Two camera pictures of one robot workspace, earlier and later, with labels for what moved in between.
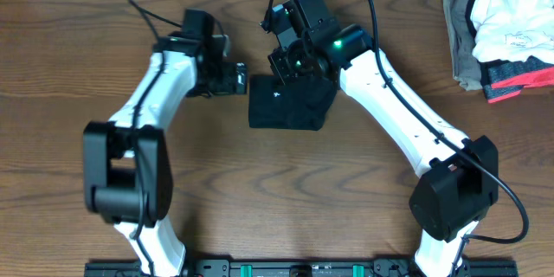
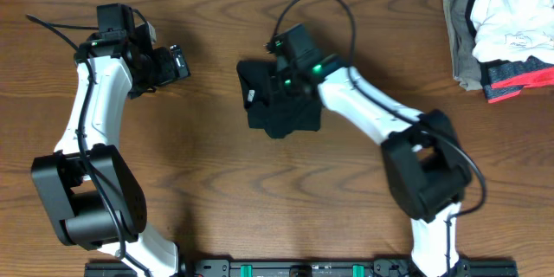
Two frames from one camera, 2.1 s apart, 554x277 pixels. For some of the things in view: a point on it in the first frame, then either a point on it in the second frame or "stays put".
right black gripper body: (294, 64) to (282, 85)
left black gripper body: (222, 80) to (158, 69)
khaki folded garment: (466, 69) stays put
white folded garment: (513, 22) stays put
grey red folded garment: (503, 79) stays put
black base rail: (301, 267) stays put
